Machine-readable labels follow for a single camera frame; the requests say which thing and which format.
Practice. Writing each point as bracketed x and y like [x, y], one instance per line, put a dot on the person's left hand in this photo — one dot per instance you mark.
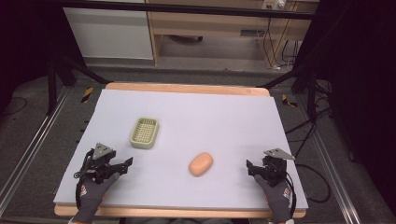
[93, 193]

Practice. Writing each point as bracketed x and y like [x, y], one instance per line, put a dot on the white power strip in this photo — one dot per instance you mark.
[274, 3]

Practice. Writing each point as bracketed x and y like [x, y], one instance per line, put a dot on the wooden table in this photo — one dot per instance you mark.
[186, 88]

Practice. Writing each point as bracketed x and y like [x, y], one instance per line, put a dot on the wooden desk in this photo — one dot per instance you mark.
[218, 26]

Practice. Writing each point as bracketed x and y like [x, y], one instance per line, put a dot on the person's right hand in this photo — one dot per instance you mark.
[277, 199]

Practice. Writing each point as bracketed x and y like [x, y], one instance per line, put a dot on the yellow black floor tape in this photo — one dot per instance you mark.
[288, 101]
[87, 94]

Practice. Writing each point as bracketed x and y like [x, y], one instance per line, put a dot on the metal floor rail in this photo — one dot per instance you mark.
[34, 146]
[333, 174]

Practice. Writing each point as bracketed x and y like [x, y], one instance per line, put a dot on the white cabinet panel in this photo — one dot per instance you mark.
[109, 32]

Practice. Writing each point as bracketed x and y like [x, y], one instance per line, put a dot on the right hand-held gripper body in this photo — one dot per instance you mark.
[275, 169]

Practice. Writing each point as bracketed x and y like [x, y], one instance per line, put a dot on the black frame bar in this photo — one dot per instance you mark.
[186, 8]

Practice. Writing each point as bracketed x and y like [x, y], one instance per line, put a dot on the black metal stand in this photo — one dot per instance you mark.
[52, 84]
[311, 90]

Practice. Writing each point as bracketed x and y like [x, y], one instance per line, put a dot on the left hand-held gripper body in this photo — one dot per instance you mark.
[101, 155]

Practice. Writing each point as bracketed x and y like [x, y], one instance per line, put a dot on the white foam mat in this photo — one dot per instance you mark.
[199, 124]

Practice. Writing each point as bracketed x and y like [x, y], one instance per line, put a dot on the orange soap bar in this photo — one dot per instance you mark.
[200, 164]

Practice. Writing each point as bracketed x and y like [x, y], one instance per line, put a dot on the pale green soap dish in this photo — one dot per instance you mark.
[144, 132]

